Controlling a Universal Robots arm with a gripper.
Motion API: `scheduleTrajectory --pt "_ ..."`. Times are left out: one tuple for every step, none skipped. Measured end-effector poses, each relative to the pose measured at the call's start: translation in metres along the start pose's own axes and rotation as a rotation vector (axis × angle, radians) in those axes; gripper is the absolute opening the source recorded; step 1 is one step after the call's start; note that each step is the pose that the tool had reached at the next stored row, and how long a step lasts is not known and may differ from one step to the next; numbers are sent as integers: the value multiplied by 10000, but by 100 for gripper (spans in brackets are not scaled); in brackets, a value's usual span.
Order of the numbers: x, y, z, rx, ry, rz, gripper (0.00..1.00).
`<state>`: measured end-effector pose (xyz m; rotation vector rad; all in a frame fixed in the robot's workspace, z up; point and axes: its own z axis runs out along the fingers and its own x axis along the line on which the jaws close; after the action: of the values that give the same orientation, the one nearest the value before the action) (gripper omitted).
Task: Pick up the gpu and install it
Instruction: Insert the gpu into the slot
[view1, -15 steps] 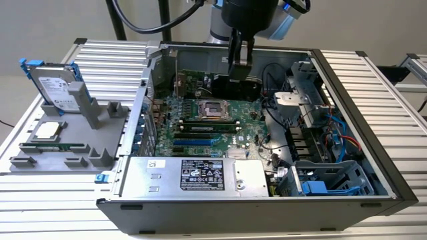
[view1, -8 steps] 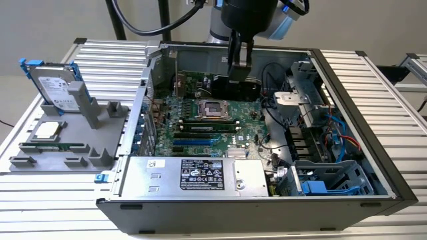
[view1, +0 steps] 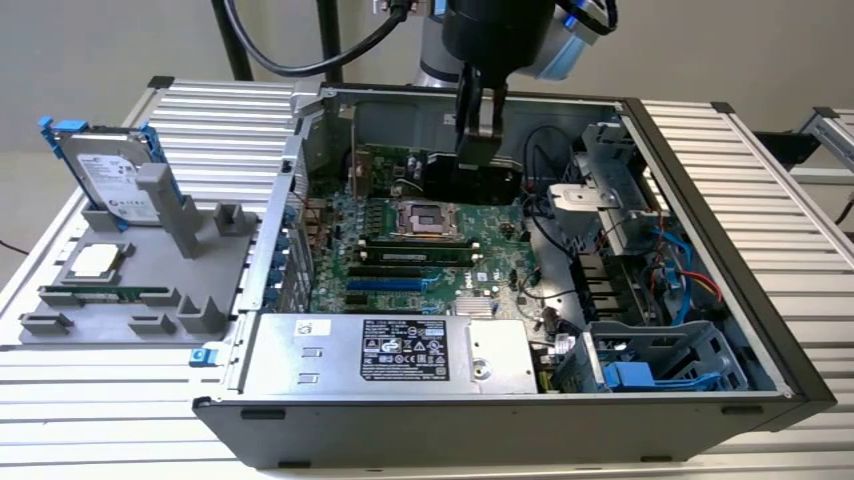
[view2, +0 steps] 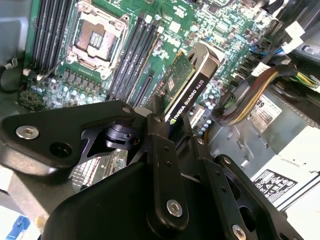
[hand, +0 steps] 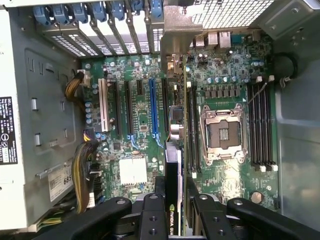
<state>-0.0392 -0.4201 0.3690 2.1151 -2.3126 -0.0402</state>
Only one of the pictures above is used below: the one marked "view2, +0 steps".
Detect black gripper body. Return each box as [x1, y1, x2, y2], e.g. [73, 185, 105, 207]
[42, 161, 236, 240]

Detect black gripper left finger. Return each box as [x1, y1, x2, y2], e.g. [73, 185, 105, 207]
[0, 94, 190, 232]

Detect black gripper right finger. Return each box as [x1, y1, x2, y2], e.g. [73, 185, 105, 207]
[171, 116, 304, 240]

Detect graphics card black cooler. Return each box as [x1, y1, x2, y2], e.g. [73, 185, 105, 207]
[151, 41, 226, 138]

